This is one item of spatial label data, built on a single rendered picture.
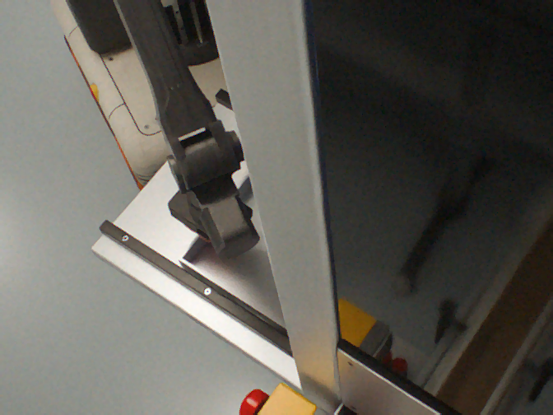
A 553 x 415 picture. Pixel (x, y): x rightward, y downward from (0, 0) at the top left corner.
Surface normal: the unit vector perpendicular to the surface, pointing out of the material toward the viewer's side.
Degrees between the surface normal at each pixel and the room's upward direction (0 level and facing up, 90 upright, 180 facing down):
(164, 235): 0
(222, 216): 13
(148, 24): 41
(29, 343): 0
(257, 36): 90
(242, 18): 90
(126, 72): 0
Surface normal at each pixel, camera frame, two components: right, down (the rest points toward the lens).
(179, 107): 0.23, 0.15
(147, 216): -0.09, -0.47
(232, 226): 0.04, -0.31
